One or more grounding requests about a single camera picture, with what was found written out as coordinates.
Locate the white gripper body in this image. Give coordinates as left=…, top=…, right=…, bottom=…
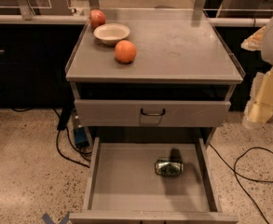
left=244, top=72, right=265, bottom=116

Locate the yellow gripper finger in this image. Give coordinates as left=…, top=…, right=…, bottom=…
left=240, top=27, right=266, bottom=51
left=242, top=67, right=273, bottom=129

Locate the green soda can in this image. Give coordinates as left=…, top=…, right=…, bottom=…
left=155, top=160, right=184, bottom=176

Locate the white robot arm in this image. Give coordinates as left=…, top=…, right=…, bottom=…
left=241, top=17, right=273, bottom=129

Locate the grey drawer cabinet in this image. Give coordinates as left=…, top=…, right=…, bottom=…
left=66, top=8, right=243, bottom=142

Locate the open grey middle drawer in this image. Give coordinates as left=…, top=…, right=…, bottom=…
left=70, top=139, right=238, bottom=224

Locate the closed grey top drawer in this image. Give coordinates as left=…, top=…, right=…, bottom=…
left=75, top=100, right=230, bottom=127

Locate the dark background counter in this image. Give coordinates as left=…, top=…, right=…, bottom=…
left=0, top=19, right=86, bottom=108

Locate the orange fruit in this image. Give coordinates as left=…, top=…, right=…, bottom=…
left=115, top=40, right=137, bottom=63

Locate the white bowl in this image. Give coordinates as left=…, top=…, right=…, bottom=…
left=93, top=23, right=130, bottom=46

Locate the red apple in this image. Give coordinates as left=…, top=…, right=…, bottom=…
left=89, top=9, right=105, bottom=28

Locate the blue box on floor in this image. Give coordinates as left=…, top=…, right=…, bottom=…
left=73, top=115, right=89, bottom=148

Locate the blue tape cross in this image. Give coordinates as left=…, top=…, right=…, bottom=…
left=41, top=212, right=70, bottom=224

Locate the black drawer handle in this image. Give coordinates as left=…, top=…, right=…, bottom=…
left=141, top=109, right=166, bottom=117

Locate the black floor cable left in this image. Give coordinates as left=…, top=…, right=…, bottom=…
left=10, top=106, right=93, bottom=169

